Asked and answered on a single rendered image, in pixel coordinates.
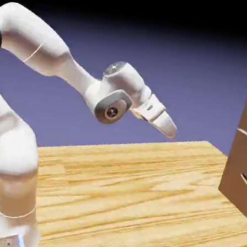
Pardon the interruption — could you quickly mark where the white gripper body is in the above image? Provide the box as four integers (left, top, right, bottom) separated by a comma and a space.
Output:
151, 108, 180, 140

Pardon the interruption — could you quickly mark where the brown drawer front with ledge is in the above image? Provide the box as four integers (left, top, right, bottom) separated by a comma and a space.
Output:
213, 127, 247, 221

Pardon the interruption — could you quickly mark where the brown wooden cabinet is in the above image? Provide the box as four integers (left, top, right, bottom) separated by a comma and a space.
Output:
213, 45, 247, 221

